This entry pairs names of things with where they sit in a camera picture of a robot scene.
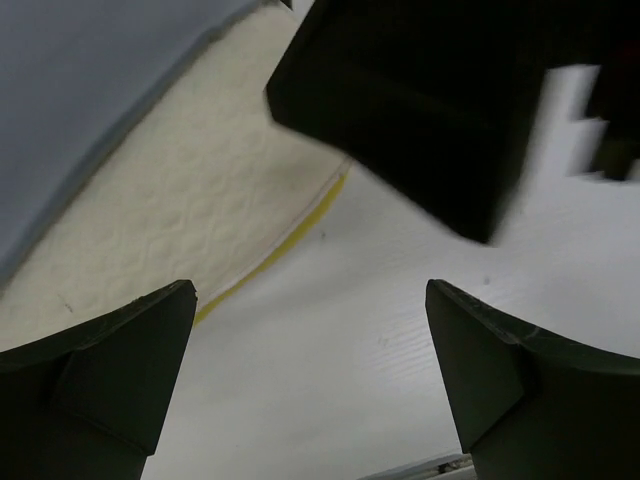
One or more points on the grey fabric pillowcase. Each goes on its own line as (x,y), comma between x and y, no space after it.
(75,76)

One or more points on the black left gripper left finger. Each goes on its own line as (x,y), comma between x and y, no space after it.
(90,402)

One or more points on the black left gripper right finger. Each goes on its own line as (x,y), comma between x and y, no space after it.
(528,403)

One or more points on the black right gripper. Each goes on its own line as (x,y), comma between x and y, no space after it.
(439,98)

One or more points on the cream quilted pillow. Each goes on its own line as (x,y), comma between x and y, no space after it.
(206,188)

